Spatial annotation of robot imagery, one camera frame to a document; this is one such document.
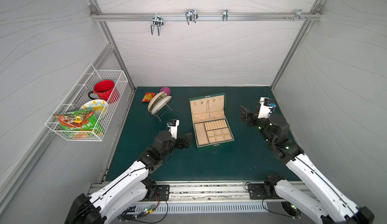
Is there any patterned plate in basket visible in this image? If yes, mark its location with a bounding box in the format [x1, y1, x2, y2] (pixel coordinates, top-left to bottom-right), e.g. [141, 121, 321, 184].
[79, 99, 108, 118]

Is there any metal bracket hook right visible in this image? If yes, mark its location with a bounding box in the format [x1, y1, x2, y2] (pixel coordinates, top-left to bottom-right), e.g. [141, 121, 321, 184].
[284, 10, 311, 22]

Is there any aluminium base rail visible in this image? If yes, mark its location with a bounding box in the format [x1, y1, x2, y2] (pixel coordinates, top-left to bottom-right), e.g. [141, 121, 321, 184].
[84, 180, 333, 206]

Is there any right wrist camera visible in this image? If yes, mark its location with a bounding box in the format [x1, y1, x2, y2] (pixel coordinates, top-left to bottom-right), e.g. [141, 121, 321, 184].
[258, 97, 276, 119]

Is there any green table mat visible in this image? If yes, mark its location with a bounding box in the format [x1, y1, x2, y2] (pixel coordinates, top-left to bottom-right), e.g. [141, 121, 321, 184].
[106, 86, 298, 181]

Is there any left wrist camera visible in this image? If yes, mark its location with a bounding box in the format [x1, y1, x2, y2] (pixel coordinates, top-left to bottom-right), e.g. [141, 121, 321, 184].
[167, 119, 179, 139]

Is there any right black mount plate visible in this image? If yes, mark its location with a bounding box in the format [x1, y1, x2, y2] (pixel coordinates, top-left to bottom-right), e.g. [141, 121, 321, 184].
[244, 174, 283, 200]

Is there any aluminium top rail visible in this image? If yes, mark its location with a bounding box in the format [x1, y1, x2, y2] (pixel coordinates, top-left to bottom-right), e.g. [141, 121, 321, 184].
[91, 12, 323, 22]

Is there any wire plate rack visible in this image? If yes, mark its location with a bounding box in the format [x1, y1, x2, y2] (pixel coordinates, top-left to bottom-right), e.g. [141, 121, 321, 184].
[153, 103, 172, 122]

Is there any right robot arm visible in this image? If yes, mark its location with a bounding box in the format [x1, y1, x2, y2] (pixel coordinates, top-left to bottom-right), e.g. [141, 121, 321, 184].
[240, 105, 375, 224]

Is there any green snack bag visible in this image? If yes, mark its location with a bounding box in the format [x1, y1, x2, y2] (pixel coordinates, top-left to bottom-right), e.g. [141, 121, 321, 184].
[53, 110, 98, 131]

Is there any small metal hook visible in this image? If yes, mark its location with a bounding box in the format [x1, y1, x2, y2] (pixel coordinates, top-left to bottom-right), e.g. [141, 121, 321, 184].
[222, 9, 228, 22]

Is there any metal loop hook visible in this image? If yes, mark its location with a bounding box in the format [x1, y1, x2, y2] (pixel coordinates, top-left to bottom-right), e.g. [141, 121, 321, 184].
[185, 9, 199, 25]

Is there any left base cable bundle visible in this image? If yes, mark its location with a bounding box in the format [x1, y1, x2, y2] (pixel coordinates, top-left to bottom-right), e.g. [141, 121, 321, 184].
[117, 192, 169, 224]

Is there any black mount plate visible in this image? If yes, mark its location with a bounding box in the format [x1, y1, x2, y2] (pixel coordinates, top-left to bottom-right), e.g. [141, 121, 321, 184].
[244, 174, 283, 200]
[141, 177, 170, 201]

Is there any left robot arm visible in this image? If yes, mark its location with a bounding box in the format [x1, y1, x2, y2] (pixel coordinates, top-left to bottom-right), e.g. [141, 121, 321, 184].
[64, 130, 192, 224]

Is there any right base cable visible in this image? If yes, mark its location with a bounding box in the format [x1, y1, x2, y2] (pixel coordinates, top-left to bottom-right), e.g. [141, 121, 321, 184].
[261, 196, 302, 219]

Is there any pink ball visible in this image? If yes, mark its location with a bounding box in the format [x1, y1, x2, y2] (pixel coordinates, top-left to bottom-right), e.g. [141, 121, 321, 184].
[160, 87, 171, 95]

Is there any red mug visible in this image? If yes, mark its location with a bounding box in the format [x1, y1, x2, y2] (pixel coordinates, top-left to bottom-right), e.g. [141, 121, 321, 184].
[88, 79, 120, 103]

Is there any left black mount plate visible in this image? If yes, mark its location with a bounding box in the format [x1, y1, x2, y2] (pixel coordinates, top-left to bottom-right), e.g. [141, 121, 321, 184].
[141, 177, 170, 201]

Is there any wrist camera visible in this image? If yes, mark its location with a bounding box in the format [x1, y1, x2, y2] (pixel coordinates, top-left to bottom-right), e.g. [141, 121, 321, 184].
[258, 97, 276, 119]
[167, 119, 179, 139]

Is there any cream plate front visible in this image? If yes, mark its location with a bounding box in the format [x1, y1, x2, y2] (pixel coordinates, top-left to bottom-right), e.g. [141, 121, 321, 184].
[151, 95, 172, 115]

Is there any white wire basket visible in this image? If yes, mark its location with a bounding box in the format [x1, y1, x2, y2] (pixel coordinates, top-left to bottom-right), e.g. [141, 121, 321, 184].
[45, 65, 128, 141]

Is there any metal double hook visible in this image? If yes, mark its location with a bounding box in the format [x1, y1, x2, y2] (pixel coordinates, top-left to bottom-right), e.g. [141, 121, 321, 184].
[150, 15, 164, 36]

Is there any red snack packet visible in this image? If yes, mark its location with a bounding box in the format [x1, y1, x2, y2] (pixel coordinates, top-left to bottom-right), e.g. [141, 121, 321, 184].
[141, 92, 156, 103]

